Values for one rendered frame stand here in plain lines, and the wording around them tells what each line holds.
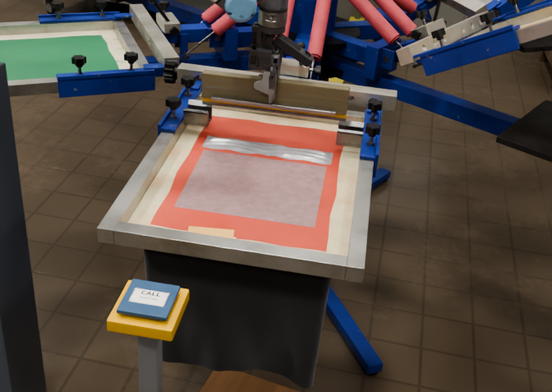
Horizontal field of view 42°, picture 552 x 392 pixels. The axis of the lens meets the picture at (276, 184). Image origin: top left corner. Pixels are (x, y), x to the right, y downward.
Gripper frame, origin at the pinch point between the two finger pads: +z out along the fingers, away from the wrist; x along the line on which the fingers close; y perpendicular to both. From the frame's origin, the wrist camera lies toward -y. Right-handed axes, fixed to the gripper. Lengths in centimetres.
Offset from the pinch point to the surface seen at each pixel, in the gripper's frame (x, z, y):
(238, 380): 3, 107, 4
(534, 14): -70, -12, -78
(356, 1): -66, -10, -17
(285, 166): 14.3, 13.4, -6.5
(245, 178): 23.7, 13.5, 2.7
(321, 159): 8.2, 12.9, -15.6
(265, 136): -1.9, 13.5, 1.7
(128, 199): 46, 10, 26
